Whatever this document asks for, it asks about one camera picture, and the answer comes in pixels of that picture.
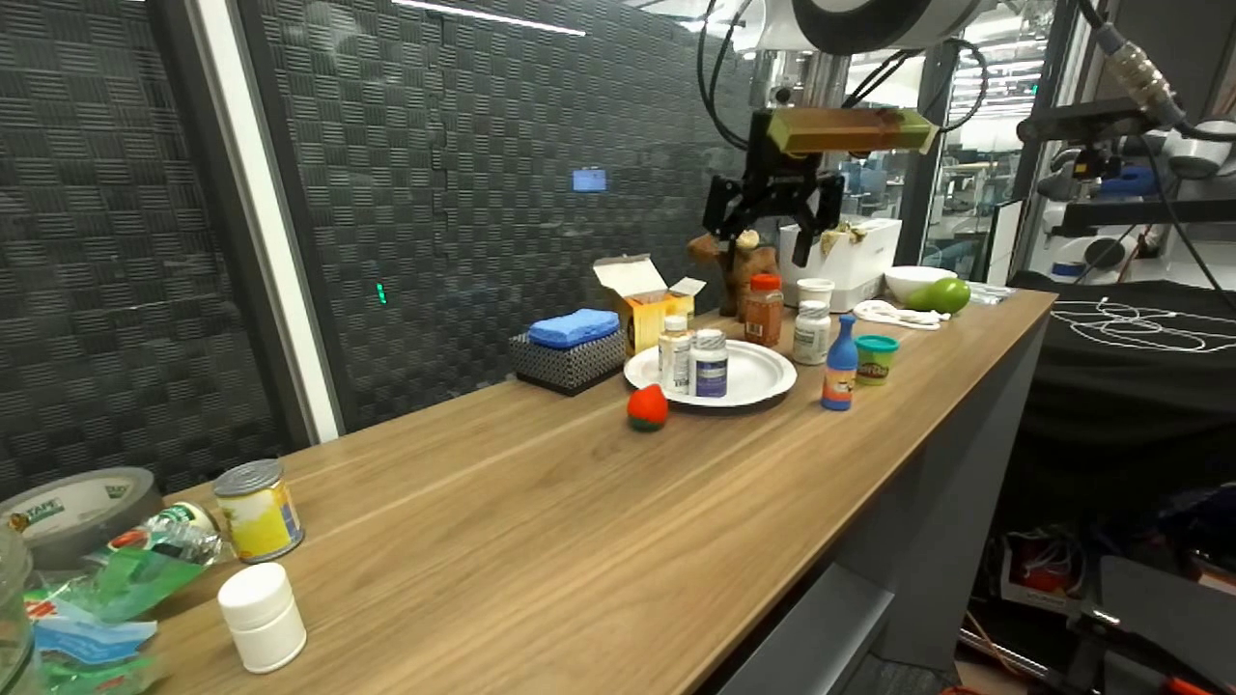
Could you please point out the yellow green wrist-mounted block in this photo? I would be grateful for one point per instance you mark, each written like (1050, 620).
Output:
(857, 131)

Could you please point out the brown moose plush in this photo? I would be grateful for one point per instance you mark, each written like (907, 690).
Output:
(747, 257)

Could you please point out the open yellow cardboard box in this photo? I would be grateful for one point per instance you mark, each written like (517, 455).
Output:
(658, 315)

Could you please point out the clear glass bowl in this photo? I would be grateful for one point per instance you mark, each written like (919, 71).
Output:
(10, 603)

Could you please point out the blue plastic packet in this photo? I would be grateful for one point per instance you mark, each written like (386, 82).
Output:
(89, 643)

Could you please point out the white paper plate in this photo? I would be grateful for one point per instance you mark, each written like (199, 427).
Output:
(759, 373)

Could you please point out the orange plush ball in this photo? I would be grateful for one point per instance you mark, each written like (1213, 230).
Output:
(647, 407)

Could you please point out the white crumpled cloth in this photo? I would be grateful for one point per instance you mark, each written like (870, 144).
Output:
(893, 315)

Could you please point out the white bowl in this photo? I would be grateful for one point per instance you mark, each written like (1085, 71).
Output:
(908, 287)

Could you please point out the slim stained white bottle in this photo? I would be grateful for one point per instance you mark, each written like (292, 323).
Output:
(673, 356)

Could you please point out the grey under-table drawer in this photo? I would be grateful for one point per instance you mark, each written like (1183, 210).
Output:
(814, 637)

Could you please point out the white plastic tub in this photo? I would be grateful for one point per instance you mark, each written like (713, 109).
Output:
(818, 292)

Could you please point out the white pill bottle grey lid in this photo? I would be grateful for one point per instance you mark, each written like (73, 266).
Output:
(814, 335)

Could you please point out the crinkled snack wrapper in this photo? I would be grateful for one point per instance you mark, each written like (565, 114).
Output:
(177, 529)

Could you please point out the white lidded jar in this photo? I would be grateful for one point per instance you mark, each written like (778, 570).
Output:
(265, 620)

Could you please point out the white window frame post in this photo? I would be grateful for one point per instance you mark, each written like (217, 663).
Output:
(258, 194)

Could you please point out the white pill bottle blue label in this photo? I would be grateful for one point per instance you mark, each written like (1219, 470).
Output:
(710, 363)

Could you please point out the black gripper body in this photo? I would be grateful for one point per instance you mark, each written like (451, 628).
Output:
(785, 177)

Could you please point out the orange-lidded spice jar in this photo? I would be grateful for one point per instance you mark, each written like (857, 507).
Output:
(768, 309)

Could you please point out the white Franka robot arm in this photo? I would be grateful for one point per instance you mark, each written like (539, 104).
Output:
(875, 19)

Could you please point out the green apple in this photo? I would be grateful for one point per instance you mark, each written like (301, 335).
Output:
(952, 293)

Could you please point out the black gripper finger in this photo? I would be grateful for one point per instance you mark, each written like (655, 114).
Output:
(819, 212)
(727, 205)

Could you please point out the yellow can silver lid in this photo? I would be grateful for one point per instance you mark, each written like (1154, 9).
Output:
(261, 516)

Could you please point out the blue pin-shaped toy bottle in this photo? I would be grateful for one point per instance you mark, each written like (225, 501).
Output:
(841, 373)

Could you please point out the teal-lidded green dough cup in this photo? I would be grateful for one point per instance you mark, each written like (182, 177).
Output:
(880, 356)

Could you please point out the green plastic bag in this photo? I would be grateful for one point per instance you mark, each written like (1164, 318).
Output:
(116, 585)

